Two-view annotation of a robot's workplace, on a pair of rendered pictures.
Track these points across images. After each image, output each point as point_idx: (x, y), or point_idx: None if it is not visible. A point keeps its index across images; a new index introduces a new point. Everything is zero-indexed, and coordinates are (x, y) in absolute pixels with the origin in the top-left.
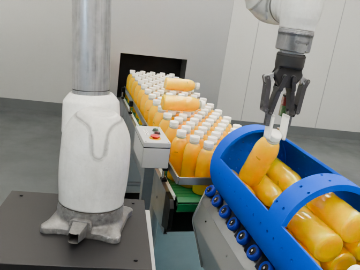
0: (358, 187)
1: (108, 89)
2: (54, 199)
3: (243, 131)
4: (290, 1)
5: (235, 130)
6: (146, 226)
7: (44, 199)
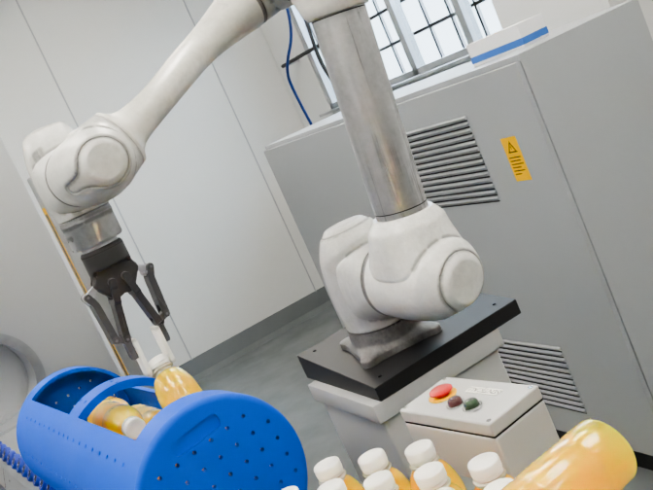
0: (81, 399)
1: (374, 214)
2: (460, 324)
3: (214, 391)
4: None
5: (230, 392)
6: (334, 370)
7: (467, 318)
